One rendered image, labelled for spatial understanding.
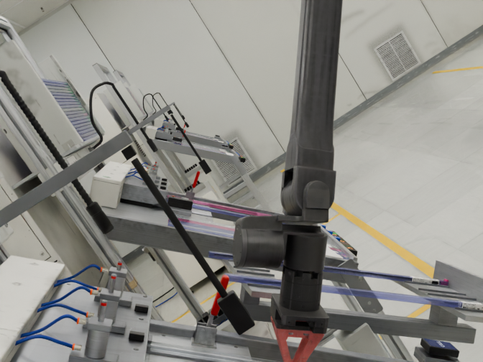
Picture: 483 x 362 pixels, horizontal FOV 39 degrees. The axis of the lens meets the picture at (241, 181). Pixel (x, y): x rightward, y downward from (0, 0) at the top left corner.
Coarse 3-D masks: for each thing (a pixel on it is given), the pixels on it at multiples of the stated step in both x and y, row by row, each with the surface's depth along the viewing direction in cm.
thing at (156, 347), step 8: (152, 344) 95; (160, 344) 96; (168, 344) 96; (160, 352) 95; (168, 352) 95; (176, 352) 96; (184, 352) 96; (192, 352) 96; (200, 352) 96; (208, 352) 97; (216, 352) 97; (216, 360) 96; (224, 360) 96; (232, 360) 96; (240, 360) 96; (248, 360) 97; (256, 360) 97; (264, 360) 98
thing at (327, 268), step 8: (208, 256) 136; (216, 256) 136; (224, 256) 136; (232, 256) 137; (336, 272) 140; (344, 272) 140; (352, 272) 141; (360, 272) 141; (368, 272) 141; (376, 272) 142; (400, 280) 142; (408, 280) 143; (440, 280) 144
